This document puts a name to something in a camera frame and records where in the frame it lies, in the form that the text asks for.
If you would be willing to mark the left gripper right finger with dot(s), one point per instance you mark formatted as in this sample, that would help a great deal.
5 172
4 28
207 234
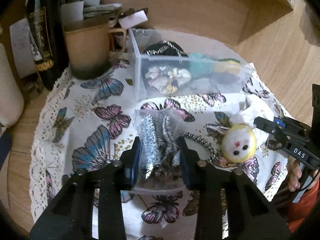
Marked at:
188 165

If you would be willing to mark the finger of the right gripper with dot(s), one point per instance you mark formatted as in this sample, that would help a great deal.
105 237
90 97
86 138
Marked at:
271 128
285 122

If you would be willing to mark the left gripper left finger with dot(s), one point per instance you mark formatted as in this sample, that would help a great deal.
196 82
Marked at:
130 165

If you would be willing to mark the white drawstring pouch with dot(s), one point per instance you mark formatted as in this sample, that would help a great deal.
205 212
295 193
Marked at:
251 108

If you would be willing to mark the silver glitter item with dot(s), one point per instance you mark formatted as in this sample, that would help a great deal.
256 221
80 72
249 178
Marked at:
159 169

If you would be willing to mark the yellow green sponge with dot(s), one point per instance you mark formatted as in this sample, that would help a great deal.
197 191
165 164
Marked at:
231 66

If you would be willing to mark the black embroidered cap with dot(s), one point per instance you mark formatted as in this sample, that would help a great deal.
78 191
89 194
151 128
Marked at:
165 48

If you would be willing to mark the right hand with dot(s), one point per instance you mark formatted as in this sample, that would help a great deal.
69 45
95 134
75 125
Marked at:
295 174

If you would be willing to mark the butterfly print cloth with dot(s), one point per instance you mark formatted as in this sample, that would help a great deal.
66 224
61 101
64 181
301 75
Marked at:
88 124

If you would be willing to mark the green cloth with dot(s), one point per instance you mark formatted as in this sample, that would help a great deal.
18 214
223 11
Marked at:
200 65

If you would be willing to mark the clear plastic box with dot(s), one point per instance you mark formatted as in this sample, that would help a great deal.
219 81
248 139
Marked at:
140 39

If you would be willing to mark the wooden shelf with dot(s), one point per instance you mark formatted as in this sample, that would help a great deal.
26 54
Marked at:
229 21

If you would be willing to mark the tan ceramic mug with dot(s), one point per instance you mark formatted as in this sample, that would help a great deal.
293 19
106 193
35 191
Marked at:
88 45

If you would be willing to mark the beige cylinder object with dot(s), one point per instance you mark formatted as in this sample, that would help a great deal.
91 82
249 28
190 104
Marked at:
11 98

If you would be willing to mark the white card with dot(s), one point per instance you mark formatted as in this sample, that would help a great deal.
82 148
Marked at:
133 20

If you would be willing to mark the stack of newspapers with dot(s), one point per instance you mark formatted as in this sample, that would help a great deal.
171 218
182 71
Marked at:
77 10

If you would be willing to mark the dark wine bottle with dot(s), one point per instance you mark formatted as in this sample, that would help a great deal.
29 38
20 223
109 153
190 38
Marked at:
47 39

